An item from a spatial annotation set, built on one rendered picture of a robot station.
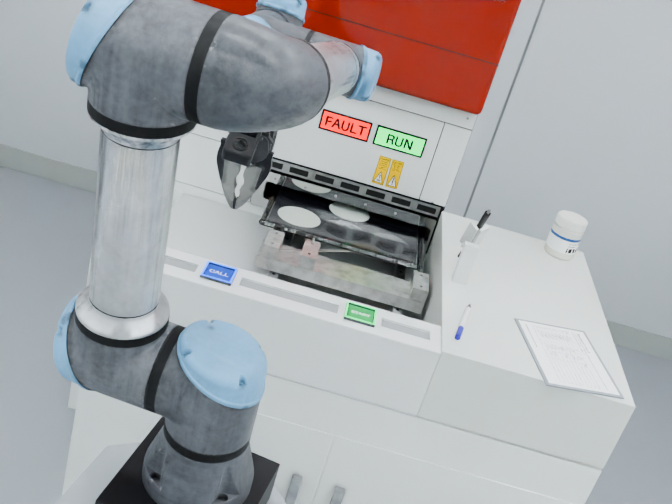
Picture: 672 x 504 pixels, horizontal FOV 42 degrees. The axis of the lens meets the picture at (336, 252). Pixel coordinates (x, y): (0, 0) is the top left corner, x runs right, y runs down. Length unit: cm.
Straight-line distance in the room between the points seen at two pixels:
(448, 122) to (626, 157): 176
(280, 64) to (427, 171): 120
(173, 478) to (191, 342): 19
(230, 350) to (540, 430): 70
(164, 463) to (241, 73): 55
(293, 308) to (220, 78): 73
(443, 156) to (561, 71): 156
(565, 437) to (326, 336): 46
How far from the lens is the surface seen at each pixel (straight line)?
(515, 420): 160
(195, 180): 212
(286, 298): 153
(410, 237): 204
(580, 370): 163
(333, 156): 204
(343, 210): 207
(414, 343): 151
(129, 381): 111
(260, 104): 86
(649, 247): 385
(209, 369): 106
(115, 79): 89
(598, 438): 164
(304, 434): 163
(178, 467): 116
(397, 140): 201
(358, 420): 160
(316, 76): 91
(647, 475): 330
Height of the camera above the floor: 173
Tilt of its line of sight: 26 degrees down
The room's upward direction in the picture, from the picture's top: 17 degrees clockwise
